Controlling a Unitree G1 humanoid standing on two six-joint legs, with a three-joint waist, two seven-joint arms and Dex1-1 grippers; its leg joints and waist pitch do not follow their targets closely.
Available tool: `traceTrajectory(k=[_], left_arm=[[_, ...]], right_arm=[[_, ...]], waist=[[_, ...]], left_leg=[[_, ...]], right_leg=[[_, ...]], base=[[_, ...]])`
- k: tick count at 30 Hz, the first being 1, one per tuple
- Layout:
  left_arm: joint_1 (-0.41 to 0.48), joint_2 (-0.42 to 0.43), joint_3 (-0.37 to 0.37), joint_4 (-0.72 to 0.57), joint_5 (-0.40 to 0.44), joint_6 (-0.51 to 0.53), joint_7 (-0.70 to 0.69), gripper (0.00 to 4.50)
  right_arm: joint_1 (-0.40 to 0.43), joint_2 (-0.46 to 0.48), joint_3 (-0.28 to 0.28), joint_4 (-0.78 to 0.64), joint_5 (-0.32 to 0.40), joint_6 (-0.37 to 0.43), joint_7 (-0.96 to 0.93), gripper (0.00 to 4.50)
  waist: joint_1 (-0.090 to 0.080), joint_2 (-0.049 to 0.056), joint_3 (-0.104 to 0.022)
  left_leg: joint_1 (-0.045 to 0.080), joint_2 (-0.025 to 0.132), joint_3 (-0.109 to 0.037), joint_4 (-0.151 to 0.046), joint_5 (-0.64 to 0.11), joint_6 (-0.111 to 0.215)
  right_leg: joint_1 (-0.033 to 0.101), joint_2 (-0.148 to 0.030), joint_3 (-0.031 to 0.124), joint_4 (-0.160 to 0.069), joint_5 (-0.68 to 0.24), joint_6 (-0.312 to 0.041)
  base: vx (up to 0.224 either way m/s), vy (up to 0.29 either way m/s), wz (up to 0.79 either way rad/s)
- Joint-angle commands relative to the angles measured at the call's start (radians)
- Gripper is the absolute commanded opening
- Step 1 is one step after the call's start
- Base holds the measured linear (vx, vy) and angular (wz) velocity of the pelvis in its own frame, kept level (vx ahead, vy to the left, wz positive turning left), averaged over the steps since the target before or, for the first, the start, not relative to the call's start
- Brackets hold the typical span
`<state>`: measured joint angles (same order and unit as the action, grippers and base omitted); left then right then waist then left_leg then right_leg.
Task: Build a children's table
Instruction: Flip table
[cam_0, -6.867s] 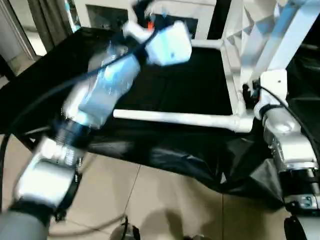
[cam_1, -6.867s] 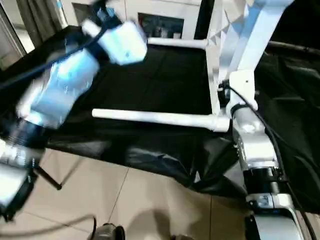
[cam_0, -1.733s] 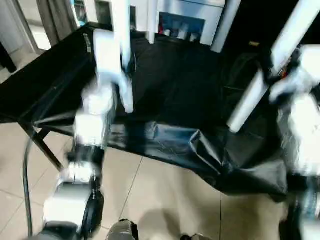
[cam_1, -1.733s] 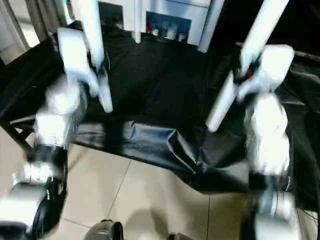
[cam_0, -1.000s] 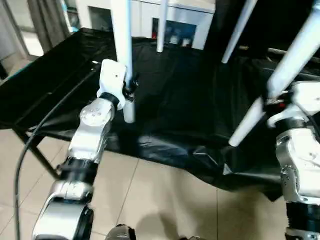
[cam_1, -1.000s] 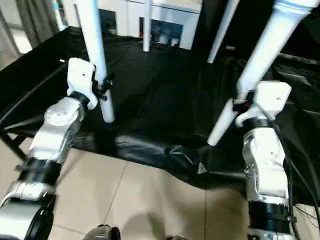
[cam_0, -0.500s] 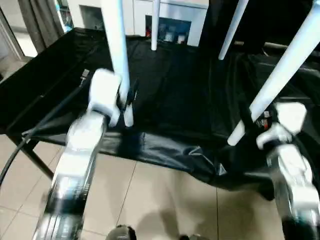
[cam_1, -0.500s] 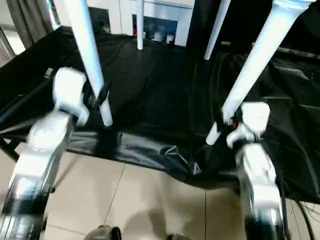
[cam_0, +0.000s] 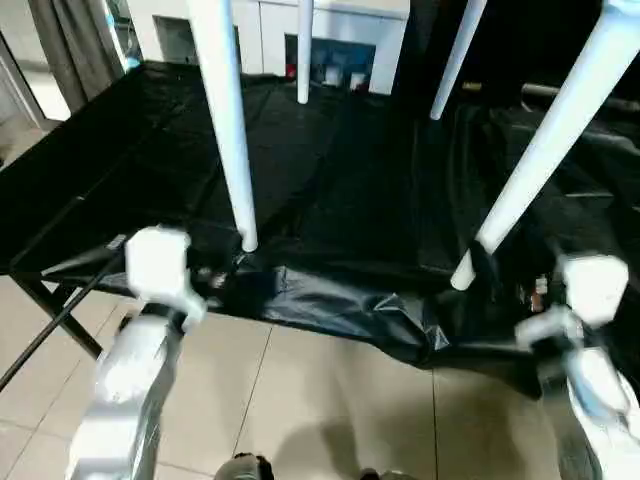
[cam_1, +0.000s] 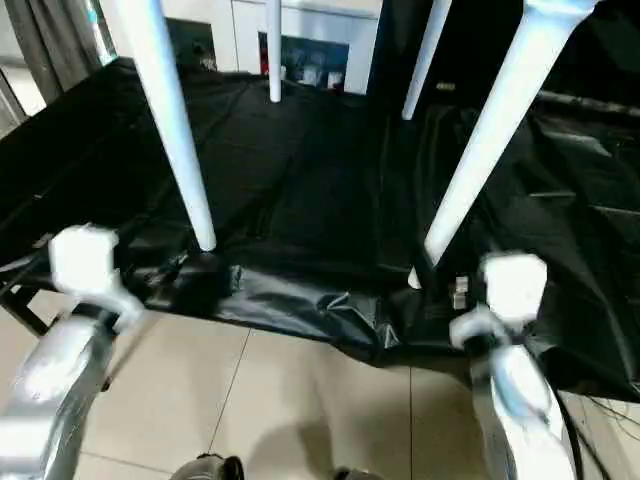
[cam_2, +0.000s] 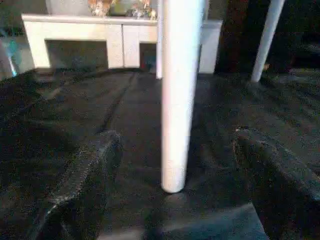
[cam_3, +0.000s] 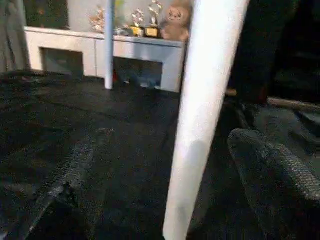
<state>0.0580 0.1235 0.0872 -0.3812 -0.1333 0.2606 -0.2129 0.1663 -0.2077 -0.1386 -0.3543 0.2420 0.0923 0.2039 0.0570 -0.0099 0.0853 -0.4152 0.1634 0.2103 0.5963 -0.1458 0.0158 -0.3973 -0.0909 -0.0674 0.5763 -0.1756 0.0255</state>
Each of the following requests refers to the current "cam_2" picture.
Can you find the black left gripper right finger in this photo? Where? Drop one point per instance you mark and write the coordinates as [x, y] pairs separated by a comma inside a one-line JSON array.
[[285, 185]]

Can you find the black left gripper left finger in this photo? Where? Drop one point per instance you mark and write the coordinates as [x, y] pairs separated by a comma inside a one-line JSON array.
[[75, 195]]

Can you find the white plastic table leg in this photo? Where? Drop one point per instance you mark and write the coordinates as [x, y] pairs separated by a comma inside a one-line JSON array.
[[180, 100], [267, 40], [159, 45]]

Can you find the black work mat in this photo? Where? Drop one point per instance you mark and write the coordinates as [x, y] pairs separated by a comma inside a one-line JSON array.
[[125, 150]]

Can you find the white glass-door cabinet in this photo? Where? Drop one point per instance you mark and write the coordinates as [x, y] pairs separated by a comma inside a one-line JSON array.
[[75, 35]]

